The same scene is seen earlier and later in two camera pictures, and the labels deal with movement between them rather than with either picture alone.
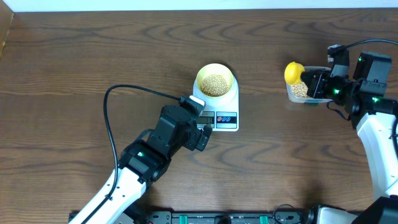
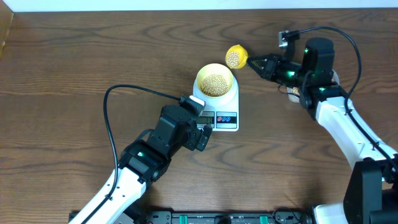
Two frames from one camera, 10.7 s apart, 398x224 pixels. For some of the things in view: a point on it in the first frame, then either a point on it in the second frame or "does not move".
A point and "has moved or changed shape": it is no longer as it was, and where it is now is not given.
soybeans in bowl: x=214 y=85 does not move
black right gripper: x=314 y=89 -> x=273 y=61
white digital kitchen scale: x=222 y=113 does not move
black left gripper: x=191 y=142 does not move
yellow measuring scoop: x=292 y=73 has moved or changed shape
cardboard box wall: x=6 y=16 does not move
